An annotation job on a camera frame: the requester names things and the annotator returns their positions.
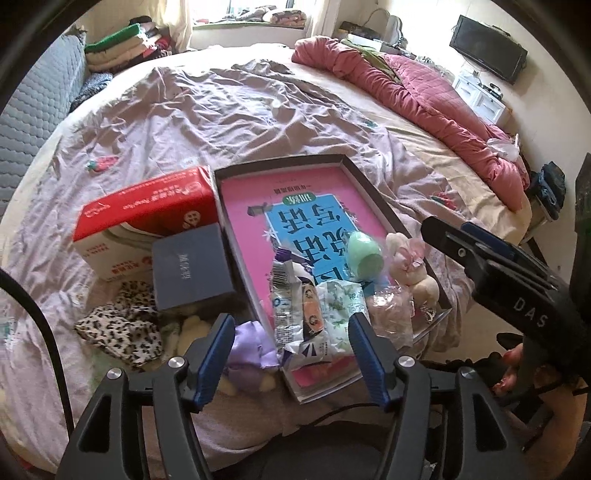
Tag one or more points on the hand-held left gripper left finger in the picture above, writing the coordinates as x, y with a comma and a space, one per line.
213, 355

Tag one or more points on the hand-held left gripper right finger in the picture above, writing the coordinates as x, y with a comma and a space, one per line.
364, 355

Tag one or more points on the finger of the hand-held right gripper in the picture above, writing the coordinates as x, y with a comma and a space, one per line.
494, 244
450, 240

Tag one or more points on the cream fluffy scrunchie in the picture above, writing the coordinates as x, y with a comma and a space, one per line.
194, 330

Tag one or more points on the purple scrunchie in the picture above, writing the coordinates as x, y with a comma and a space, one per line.
249, 346

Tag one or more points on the cream plush bunny toy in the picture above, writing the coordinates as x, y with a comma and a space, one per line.
406, 263

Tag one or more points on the clear plastic bag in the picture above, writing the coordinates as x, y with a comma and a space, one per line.
392, 314

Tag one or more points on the small green-patterned tissue packet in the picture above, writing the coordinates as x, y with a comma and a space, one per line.
341, 309

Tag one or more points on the orange snack packet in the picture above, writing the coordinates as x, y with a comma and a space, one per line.
311, 314

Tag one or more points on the green egg-shaped sponge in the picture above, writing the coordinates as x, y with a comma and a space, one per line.
364, 256

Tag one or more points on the grey-blue small box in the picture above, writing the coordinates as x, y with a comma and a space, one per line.
194, 267

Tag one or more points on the leopard print scrunchie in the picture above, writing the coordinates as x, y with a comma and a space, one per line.
120, 327

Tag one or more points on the dark shallow box tray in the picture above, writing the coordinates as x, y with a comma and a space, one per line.
364, 182

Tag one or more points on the red and white tissue pack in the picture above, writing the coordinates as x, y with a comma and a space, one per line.
138, 203

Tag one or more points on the person's right forearm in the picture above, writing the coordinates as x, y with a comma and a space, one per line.
570, 438

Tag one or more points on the person's right hand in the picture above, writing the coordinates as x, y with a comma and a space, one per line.
513, 369

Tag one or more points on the dark blue bag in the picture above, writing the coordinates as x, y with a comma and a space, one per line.
549, 189

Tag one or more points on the white plastic bag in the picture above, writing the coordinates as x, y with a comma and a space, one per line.
503, 147

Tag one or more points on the person's dark pants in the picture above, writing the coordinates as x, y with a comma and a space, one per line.
323, 452

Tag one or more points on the pink quilt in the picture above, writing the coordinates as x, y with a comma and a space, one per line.
415, 101

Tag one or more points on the pink and blue book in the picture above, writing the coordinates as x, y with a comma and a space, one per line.
249, 217

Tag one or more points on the white drawer cabinet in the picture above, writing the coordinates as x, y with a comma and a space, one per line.
480, 99

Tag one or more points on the black television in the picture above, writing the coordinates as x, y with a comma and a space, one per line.
489, 48

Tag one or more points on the white fan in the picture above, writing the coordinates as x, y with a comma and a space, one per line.
393, 30

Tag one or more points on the lilac bed sheet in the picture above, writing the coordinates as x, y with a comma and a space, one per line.
207, 120

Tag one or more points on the pile of clothes on windowsill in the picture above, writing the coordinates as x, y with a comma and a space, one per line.
277, 17

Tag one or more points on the dark knit blanket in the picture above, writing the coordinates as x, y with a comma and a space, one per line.
92, 90

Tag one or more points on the grey quilted headboard cover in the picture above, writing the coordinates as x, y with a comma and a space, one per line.
32, 120

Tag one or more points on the stack of folded clothes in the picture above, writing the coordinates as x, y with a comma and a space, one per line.
124, 46

